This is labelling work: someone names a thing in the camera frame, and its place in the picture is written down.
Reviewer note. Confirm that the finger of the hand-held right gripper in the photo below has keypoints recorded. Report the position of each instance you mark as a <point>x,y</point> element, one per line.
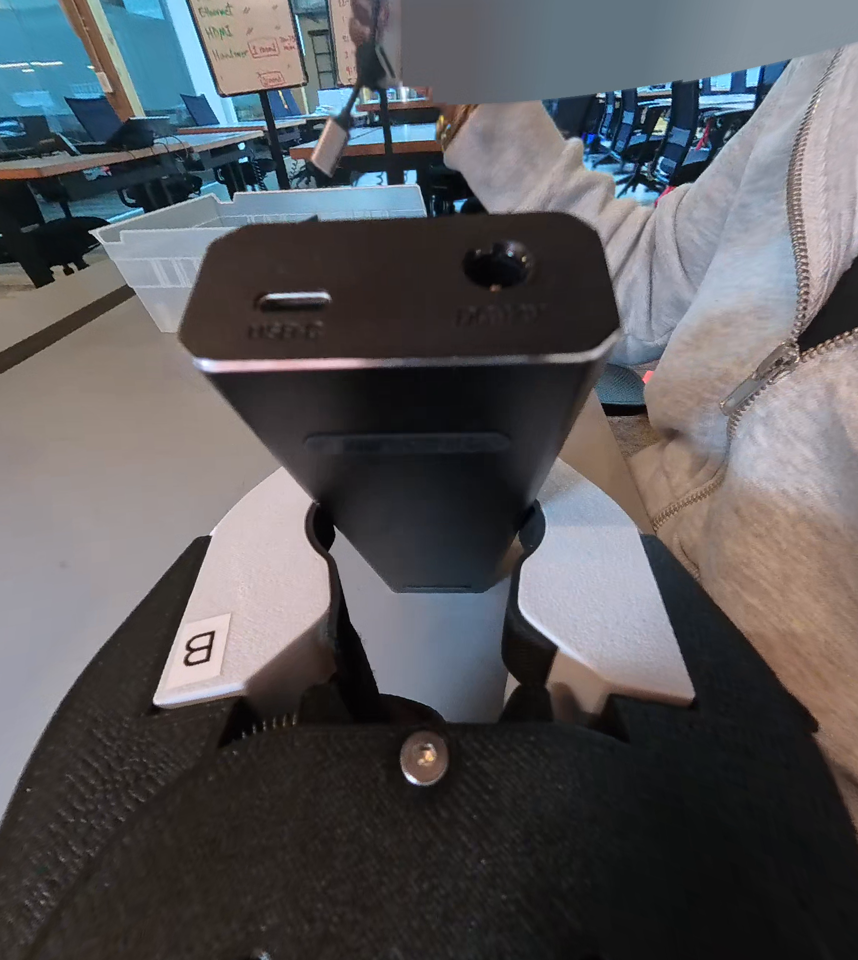
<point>367,30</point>

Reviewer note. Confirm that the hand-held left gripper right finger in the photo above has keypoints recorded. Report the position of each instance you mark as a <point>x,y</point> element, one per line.
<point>594,600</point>

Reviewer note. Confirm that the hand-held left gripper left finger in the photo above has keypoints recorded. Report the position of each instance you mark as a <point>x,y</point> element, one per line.
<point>264,600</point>

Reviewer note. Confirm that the black usb hub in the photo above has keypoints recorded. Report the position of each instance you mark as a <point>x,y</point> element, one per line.
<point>399,450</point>

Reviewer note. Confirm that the clear plastic bin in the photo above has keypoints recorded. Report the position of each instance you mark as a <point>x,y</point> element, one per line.
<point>151,255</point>

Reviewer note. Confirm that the handwritten whiteboard on stand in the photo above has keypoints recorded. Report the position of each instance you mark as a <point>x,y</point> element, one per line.
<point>249,45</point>
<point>340,45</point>

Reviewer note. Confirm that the wooden office desk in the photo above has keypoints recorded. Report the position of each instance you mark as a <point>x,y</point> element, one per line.
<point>399,139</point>
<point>61,163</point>

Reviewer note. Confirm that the black office chair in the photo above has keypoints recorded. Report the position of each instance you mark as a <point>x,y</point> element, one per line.
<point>95,118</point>
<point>46,232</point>
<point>200,110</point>

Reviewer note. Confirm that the person in grey hoodie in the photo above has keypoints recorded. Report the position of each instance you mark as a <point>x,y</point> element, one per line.
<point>811,487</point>

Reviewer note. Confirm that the black bag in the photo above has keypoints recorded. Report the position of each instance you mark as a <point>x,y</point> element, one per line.
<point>136,135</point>

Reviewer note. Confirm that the row of black office chairs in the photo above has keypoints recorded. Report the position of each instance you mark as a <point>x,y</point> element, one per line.
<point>676,142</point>

